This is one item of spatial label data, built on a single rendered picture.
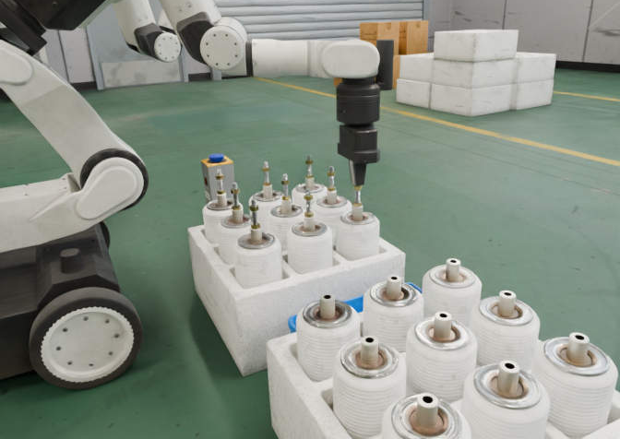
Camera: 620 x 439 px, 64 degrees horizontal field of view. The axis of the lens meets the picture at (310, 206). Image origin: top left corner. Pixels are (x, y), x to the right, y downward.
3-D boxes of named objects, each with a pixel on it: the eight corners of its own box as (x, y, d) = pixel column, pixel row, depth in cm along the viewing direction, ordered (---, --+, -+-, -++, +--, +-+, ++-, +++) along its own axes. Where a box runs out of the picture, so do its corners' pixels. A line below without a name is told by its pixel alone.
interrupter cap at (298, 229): (313, 241, 99) (312, 238, 99) (284, 232, 104) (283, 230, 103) (334, 228, 105) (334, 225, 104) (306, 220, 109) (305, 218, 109)
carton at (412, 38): (426, 53, 479) (428, 20, 468) (406, 54, 470) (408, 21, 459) (409, 52, 504) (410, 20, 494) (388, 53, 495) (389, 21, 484)
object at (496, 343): (492, 439, 74) (506, 338, 67) (449, 397, 82) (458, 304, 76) (539, 417, 78) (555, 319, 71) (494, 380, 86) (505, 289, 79)
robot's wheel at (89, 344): (41, 405, 93) (17, 314, 86) (41, 389, 97) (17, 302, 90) (150, 370, 102) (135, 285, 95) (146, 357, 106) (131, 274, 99)
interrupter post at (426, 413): (423, 434, 53) (425, 410, 52) (410, 420, 55) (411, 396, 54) (442, 426, 54) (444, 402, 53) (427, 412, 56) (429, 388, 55)
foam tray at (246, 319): (243, 377, 99) (234, 300, 92) (195, 290, 132) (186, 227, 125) (402, 323, 114) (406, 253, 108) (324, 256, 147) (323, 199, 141)
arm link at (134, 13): (149, 73, 131) (116, -17, 117) (126, 64, 139) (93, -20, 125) (184, 56, 137) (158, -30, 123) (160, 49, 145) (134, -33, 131)
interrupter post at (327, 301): (324, 322, 73) (323, 302, 72) (316, 314, 75) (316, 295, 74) (338, 317, 74) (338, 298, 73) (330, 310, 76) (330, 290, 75)
